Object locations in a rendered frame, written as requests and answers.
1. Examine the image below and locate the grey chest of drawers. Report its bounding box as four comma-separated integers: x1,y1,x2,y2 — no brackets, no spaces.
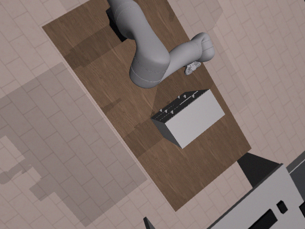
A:
150,89,225,149

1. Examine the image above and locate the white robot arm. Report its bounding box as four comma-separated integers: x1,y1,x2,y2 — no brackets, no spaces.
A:
107,0,215,89

